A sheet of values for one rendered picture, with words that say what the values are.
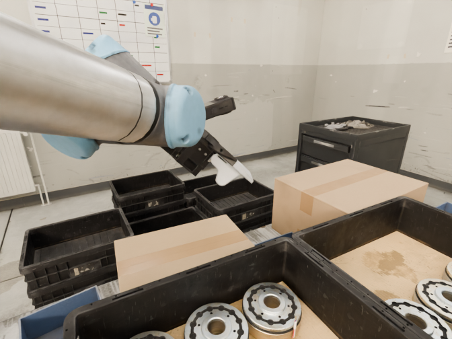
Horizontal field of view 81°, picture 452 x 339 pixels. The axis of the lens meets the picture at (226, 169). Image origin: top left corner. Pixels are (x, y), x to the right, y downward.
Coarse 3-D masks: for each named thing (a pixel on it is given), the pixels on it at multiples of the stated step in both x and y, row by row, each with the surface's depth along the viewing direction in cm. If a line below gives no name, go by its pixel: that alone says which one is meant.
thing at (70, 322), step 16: (272, 240) 53; (288, 240) 53; (240, 256) 48; (304, 256) 49; (192, 272) 44; (144, 288) 41; (160, 288) 42; (352, 288) 41; (96, 304) 38; (112, 304) 39; (368, 304) 38; (64, 320) 36; (384, 320) 36; (64, 336) 34; (400, 336) 34; (416, 336) 34
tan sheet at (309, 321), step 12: (288, 288) 54; (240, 300) 51; (300, 300) 51; (312, 312) 49; (312, 324) 46; (324, 324) 46; (180, 336) 44; (252, 336) 44; (300, 336) 44; (312, 336) 44; (324, 336) 44; (336, 336) 44
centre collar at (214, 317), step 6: (210, 318) 43; (216, 318) 44; (222, 318) 43; (228, 318) 43; (204, 324) 42; (228, 324) 42; (204, 330) 41; (228, 330) 41; (204, 336) 41; (210, 336) 40; (216, 336) 40; (222, 336) 40; (228, 336) 41
